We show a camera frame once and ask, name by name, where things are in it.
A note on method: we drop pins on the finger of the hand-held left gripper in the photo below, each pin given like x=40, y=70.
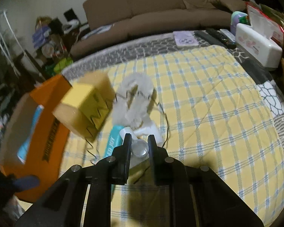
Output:
x=27, y=182

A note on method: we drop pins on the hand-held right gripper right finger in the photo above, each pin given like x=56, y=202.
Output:
x=157, y=167

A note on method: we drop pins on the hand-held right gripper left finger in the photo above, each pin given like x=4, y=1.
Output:
x=123, y=165

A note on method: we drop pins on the teal long package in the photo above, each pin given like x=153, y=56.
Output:
x=112, y=144

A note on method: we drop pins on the white plastic pipe fitting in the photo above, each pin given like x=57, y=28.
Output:
x=144, y=132

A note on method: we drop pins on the orange cardboard box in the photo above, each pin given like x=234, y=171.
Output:
x=52, y=151

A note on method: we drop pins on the blue mesh pouch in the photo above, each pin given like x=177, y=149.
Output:
x=30, y=137

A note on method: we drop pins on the yellow gift box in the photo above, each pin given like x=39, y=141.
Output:
x=80, y=104

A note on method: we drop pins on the white fluffy headband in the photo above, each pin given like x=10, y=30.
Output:
x=135, y=85

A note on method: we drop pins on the green plastic bag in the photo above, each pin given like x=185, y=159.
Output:
x=59, y=66

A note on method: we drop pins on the purple notebook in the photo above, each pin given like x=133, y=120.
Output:
x=185, y=39

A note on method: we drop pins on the round printed tin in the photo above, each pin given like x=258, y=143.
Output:
x=48, y=50

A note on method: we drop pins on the white papers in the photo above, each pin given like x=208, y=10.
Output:
x=98, y=31

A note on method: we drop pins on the black remote control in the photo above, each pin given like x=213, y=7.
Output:
x=221, y=39

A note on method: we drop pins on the white clothes rack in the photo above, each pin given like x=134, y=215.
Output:
x=3, y=37

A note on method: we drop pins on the white round appliance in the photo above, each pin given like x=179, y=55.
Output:
x=71, y=25

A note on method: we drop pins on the white remote control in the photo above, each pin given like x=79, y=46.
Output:
x=228, y=35

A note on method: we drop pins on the white tissue box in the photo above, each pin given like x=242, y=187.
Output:
x=258, y=47

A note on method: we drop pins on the black speaker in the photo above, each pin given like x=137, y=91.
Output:
x=70, y=15

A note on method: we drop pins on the brown sofa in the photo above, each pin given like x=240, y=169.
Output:
x=151, y=4

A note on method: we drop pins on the green purple container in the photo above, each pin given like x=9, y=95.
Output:
x=239, y=21

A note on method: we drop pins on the brown cushion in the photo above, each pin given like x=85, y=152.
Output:
x=228, y=2

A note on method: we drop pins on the pile of colourful packets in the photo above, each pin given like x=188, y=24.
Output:
x=269, y=21

